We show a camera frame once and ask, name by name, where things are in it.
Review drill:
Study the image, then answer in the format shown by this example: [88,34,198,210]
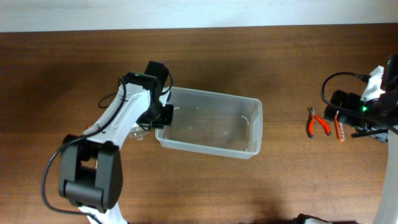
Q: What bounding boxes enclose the red handled small pliers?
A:
[307,106,332,139]

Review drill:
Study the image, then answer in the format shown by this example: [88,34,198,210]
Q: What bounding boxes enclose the clear plastic storage container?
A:
[155,87,262,159]

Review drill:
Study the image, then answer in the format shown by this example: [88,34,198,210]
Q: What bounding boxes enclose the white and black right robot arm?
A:
[321,54,397,223]

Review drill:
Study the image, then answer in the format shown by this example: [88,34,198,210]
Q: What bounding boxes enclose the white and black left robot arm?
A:
[58,61,174,223]

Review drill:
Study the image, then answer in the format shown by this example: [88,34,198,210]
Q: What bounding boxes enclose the orange holder of drill bits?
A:
[333,111,345,142]

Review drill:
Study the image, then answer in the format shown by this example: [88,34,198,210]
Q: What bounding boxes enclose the clear case of coloured screwdrivers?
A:
[128,124,148,141]

